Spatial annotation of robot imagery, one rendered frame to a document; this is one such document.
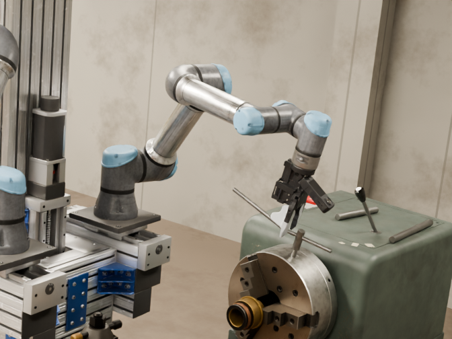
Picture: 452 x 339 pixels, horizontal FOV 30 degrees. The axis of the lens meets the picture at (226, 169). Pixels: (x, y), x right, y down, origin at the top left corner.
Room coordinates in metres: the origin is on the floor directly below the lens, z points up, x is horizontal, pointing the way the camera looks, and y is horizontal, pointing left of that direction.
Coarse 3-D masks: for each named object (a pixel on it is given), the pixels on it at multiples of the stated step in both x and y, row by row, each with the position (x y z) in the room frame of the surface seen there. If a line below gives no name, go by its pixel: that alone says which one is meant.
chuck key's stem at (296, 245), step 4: (300, 232) 2.27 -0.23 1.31; (304, 232) 2.27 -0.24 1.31; (296, 236) 2.28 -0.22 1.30; (300, 236) 2.27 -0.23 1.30; (296, 240) 2.28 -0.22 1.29; (300, 240) 2.27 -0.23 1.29; (296, 244) 2.28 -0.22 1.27; (300, 244) 2.28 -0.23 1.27; (296, 248) 2.28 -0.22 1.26; (292, 252) 2.29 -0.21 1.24; (296, 252) 2.28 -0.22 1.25; (292, 256) 2.29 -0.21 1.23
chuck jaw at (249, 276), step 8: (256, 256) 2.32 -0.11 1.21; (248, 264) 2.29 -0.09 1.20; (256, 264) 2.30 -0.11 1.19; (248, 272) 2.29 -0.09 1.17; (256, 272) 2.29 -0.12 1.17; (248, 280) 2.26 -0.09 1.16; (256, 280) 2.27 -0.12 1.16; (264, 280) 2.29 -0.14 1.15; (248, 288) 2.26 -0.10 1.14; (256, 288) 2.26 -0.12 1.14; (264, 288) 2.28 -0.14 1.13; (240, 296) 2.25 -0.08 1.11; (256, 296) 2.24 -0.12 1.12
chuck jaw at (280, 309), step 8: (272, 304) 2.24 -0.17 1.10; (280, 304) 2.25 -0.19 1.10; (264, 312) 2.19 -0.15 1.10; (272, 312) 2.20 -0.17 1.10; (280, 312) 2.19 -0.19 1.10; (288, 312) 2.19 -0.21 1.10; (296, 312) 2.20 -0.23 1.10; (304, 312) 2.20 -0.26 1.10; (264, 320) 2.19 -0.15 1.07; (272, 320) 2.19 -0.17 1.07; (280, 320) 2.18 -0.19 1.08; (288, 320) 2.18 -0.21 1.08; (296, 320) 2.17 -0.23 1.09; (304, 320) 2.19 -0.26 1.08; (312, 320) 2.19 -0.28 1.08; (296, 328) 2.17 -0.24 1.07
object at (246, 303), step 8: (248, 296) 2.22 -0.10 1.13; (240, 304) 2.18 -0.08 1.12; (248, 304) 2.18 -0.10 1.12; (256, 304) 2.20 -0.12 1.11; (232, 312) 2.20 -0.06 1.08; (240, 312) 2.23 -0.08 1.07; (248, 312) 2.16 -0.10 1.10; (256, 312) 2.18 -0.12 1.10; (232, 320) 2.19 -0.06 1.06; (240, 320) 2.21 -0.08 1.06; (248, 320) 2.15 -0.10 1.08; (256, 320) 2.17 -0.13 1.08; (240, 328) 2.16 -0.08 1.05; (248, 328) 2.18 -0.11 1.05
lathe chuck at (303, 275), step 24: (240, 264) 2.36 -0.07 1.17; (264, 264) 2.30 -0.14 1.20; (288, 264) 2.25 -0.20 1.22; (312, 264) 2.29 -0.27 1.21; (240, 288) 2.35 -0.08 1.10; (288, 288) 2.24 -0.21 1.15; (312, 288) 2.22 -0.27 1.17; (312, 312) 2.18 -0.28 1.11; (264, 336) 2.28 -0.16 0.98; (288, 336) 2.23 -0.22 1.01; (312, 336) 2.20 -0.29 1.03
